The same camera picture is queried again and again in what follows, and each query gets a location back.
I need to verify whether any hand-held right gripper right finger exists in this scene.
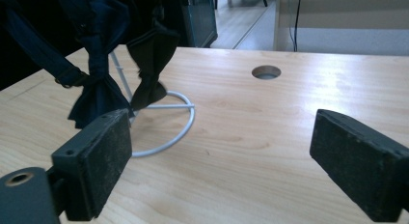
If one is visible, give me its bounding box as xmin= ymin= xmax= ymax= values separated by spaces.
xmin=309 ymin=108 xmax=409 ymax=223

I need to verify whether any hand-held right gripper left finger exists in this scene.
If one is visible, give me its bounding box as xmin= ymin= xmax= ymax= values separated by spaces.
xmin=50 ymin=108 xmax=133 ymax=222

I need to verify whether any black bow tie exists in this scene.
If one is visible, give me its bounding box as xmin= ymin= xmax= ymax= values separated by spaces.
xmin=0 ymin=0 xmax=133 ymax=130
xmin=125 ymin=5 xmax=181 ymax=113

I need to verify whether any white wire display rack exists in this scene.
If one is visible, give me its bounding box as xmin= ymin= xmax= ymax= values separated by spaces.
xmin=108 ymin=50 xmax=197 ymax=159

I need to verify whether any beige partition panel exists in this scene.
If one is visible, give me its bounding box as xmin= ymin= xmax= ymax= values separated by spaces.
xmin=273 ymin=0 xmax=409 ymax=57

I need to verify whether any dark cabinet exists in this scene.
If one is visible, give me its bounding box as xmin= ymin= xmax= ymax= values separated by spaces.
xmin=178 ymin=0 xmax=219 ymax=49

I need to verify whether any black hanging cable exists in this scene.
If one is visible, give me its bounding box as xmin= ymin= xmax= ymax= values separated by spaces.
xmin=286 ymin=0 xmax=304 ymax=53

